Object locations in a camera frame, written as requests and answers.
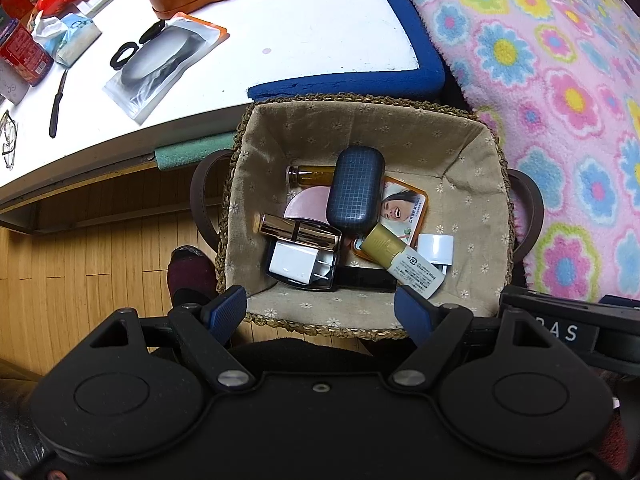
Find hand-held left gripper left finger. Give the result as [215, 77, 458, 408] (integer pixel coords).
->
[89, 284, 254, 393]

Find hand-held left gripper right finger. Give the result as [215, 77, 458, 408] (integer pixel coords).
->
[390, 286, 552, 393]

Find white and gold bottle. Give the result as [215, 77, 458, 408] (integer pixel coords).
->
[361, 223, 445, 297]

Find black box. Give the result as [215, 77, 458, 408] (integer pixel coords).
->
[335, 266, 399, 292]

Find white travel adapter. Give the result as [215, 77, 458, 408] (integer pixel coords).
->
[416, 233, 455, 277]

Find white charger plug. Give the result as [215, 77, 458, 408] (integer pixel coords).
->
[269, 240, 335, 287]

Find black compact case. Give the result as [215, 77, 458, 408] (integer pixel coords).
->
[267, 230, 344, 292]

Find orange tin with face picture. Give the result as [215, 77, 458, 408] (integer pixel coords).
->
[352, 176, 430, 261]

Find gold lipstick tube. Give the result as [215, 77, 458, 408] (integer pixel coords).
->
[258, 214, 337, 242]

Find woven basket with fabric liner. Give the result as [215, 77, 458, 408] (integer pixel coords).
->
[190, 92, 545, 341]

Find dark blue glasses case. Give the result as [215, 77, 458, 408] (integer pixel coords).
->
[326, 146, 386, 235]

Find pink round compact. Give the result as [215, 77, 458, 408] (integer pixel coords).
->
[284, 186, 331, 221]

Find amber glass vial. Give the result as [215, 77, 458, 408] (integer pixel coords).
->
[286, 164, 337, 189]

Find person's maroon sock foot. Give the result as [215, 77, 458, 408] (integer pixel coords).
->
[167, 246, 219, 311]

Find green foam edge guard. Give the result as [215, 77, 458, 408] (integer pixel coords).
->
[155, 132, 236, 172]

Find blue foam table edge guard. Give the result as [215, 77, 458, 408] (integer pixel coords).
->
[248, 0, 447, 102]

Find clear plastic pouch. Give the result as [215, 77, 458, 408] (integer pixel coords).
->
[102, 12, 229, 126]

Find pink floral fleece blanket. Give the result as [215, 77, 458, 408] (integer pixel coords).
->
[382, 0, 640, 306]

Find eyeglasses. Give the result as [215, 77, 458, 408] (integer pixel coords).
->
[0, 110, 20, 171]

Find black hair clip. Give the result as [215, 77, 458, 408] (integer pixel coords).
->
[139, 20, 166, 45]

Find soft tissue pack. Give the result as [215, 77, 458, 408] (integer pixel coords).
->
[30, 14, 102, 67]

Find white paper card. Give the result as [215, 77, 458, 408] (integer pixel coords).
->
[0, 60, 29, 106]

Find black-handled knife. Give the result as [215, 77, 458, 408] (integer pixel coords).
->
[49, 69, 70, 138]

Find black hair tie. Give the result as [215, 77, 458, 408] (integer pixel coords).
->
[109, 41, 140, 71]

